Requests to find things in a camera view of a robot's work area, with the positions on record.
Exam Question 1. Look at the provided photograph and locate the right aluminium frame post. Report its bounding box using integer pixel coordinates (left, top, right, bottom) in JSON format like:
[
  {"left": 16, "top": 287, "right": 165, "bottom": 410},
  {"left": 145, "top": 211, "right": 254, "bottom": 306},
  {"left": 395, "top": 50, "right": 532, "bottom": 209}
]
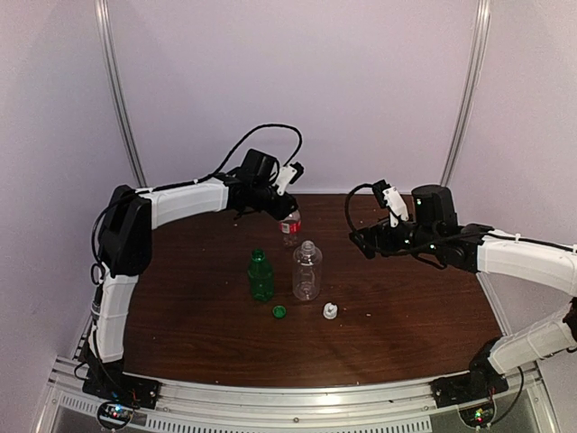
[{"left": 440, "top": 0, "right": 491, "bottom": 187}]

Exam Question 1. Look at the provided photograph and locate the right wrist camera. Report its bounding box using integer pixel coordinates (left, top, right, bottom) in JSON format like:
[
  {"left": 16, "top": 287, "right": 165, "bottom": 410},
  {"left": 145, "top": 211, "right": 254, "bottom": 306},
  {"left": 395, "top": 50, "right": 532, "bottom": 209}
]
[{"left": 371, "top": 180, "right": 409, "bottom": 227}]

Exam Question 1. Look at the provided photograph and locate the left aluminium frame post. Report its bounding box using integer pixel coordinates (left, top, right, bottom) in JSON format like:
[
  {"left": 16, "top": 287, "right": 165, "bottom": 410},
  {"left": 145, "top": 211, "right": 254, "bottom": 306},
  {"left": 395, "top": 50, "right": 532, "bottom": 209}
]
[{"left": 94, "top": 0, "right": 148, "bottom": 188}]

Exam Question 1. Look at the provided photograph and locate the clear bottle white cap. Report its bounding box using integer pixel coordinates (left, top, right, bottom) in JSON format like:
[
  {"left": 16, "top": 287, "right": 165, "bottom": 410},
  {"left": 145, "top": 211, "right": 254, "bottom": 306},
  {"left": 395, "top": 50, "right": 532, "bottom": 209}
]
[{"left": 292, "top": 240, "right": 323, "bottom": 301}]

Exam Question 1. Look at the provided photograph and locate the left black braided cable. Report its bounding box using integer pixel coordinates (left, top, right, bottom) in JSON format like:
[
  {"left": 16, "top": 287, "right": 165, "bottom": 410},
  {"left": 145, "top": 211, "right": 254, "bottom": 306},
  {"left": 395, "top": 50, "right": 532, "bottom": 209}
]
[{"left": 87, "top": 123, "right": 304, "bottom": 290}]

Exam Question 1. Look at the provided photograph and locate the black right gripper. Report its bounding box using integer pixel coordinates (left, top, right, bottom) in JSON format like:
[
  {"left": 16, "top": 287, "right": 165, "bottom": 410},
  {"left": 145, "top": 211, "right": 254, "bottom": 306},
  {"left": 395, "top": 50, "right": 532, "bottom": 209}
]
[{"left": 350, "top": 215, "right": 441, "bottom": 260}]

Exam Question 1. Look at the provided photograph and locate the aluminium frame post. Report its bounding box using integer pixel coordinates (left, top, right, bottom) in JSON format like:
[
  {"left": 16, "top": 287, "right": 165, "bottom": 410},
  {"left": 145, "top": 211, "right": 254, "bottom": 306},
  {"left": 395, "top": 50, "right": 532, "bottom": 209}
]
[
  {"left": 440, "top": 0, "right": 491, "bottom": 187},
  {"left": 94, "top": 0, "right": 148, "bottom": 188}
]

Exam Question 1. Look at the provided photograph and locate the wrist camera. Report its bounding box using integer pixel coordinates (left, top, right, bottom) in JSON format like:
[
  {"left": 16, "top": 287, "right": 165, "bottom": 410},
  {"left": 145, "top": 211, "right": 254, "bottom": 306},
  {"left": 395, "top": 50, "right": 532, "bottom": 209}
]
[
  {"left": 371, "top": 180, "right": 409, "bottom": 227},
  {"left": 274, "top": 162, "right": 304, "bottom": 196}
]

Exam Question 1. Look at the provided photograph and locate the aluminium front rail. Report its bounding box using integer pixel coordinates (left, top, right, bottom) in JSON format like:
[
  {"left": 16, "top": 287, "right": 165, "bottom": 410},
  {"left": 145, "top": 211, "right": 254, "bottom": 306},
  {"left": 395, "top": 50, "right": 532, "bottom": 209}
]
[{"left": 49, "top": 373, "right": 542, "bottom": 433}]

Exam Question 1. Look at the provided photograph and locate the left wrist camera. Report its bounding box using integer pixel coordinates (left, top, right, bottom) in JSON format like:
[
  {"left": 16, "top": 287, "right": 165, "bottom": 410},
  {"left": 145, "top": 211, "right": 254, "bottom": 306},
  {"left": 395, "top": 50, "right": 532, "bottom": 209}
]
[{"left": 274, "top": 162, "right": 304, "bottom": 196}]

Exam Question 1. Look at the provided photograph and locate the right black braided cable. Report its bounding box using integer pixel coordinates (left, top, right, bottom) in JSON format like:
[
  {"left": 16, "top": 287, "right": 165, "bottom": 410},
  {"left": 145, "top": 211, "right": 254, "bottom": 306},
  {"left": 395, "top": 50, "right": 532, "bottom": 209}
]
[{"left": 343, "top": 181, "right": 384, "bottom": 253}]

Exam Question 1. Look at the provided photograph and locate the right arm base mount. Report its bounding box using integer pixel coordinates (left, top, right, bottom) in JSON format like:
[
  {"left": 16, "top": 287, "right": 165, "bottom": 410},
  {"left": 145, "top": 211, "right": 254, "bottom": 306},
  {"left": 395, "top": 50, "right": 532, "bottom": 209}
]
[{"left": 430, "top": 338, "right": 508, "bottom": 408}]

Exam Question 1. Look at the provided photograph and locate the black braided cable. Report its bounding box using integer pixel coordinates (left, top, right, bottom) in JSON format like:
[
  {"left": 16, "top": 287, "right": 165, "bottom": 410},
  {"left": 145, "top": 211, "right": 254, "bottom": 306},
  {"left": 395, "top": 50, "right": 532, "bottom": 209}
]
[
  {"left": 87, "top": 123, "right": 304, "bottom": 290},
  {"left": 343, "top": 181, "right": 384, "bottom": 253}
]

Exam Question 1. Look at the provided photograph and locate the green plastic bottle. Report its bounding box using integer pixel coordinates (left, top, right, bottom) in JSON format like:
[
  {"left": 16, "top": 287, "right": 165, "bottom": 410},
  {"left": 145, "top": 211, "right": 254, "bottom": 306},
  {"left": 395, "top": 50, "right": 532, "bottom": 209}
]
[{"left": 247, "top": 248, "right": 274, "bottom": 302}]

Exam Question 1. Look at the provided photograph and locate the clear bottle red label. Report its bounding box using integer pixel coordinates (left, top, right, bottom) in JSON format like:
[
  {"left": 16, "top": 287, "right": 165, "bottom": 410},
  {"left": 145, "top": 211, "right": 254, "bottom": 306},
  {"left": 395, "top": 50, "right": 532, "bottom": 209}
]
[{"left": 279, "top": 210, "right": 301, "bottom": 247}]

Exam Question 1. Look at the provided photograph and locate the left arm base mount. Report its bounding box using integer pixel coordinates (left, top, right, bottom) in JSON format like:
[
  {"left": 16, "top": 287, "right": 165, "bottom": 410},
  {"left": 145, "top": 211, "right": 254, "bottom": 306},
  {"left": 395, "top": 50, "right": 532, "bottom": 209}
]
[{"left": 79, "top": 343, "right": 160, "bottom": 410}]

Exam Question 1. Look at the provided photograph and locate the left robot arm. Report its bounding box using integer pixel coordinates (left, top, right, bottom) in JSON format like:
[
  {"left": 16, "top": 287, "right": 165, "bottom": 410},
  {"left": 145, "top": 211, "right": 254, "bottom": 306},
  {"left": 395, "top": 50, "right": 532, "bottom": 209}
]
[{"left": 89, "top": 149, "right": 304, "bottom": 364}]

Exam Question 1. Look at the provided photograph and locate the green bottle cap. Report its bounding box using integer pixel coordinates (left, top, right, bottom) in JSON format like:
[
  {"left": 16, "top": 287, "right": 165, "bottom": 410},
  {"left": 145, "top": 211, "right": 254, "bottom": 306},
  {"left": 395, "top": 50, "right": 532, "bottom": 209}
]
[{"left": 272, "top": 305, "right": 287, "bottom": 319}]

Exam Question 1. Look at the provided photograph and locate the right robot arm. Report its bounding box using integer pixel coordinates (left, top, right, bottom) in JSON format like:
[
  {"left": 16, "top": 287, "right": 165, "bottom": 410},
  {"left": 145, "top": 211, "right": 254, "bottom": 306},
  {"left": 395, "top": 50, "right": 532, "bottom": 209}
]
[{"left": 344, "top": 180, "right": 576, "bottom": 399}]

